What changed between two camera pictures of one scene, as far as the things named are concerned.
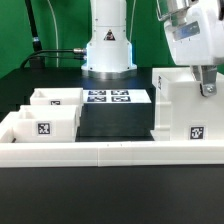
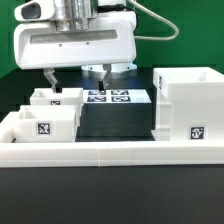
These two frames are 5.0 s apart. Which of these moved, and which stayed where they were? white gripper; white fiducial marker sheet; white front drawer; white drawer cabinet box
Moved: white gripper
Stayed: white front drawer; white fiducial marker sheet; white drawer cabinet box
